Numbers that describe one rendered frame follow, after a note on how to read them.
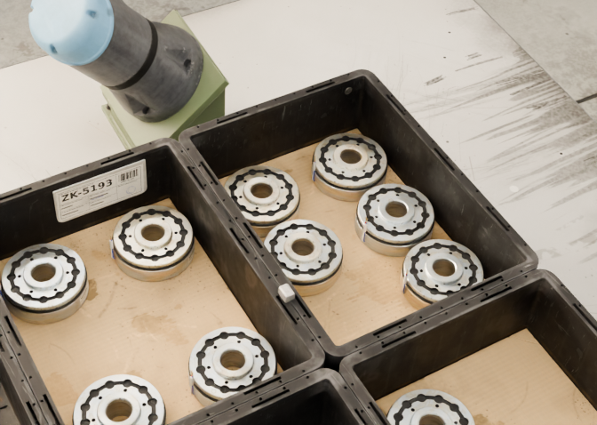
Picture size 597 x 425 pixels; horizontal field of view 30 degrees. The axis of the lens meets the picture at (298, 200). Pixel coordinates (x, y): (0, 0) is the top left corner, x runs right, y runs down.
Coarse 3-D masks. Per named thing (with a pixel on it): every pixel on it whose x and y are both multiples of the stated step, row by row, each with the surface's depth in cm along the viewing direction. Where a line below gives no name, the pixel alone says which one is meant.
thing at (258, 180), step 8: (248, 184) 148; (256, 184) 148; (264, 184) 149; (272, 184) 148; (248, 192) 147; (272, 192) 147; (248, 200) 146; (256, 200) 146; (264, 200) 146; (272, 200) 146
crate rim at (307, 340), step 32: (96, 160) 141; (128, 160) 141; (32, 192) 136; (224, 224) 135; (256, 256) 132; (0, 320) 123; (288, 320) 126; (320, 352) 123; (32, 384) 118; (256, 384) 120; (192, 416) 117
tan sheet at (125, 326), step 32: (96, 256) 143; (96, 288) 140; (128, 288) 140; (160, 288) 140; (192, 288) 140; (224, 288) 141; (64, 320) 136; (96, 320) 136; (128, 320) 136; (160, 320) 137; (192, 320) 137; (224, 320) 137; (32, 352) 133; (64, 352) 133; (96, 352) 133; (128, 352) 133; (160, 352) 134; (64, 384) 130; (160, 384) 131; (64, 416) 127
